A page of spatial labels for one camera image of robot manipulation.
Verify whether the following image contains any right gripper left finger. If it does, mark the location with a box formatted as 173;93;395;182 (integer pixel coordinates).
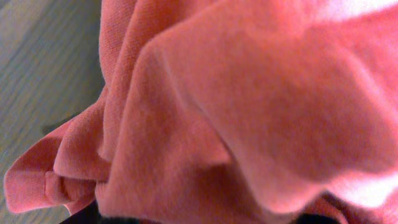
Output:
60;201;140;224

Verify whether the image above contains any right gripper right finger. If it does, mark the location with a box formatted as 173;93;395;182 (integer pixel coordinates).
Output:
295;213;340;224

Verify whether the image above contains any red t-shirt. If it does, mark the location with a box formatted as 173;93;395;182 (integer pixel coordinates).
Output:
4;0;397;223

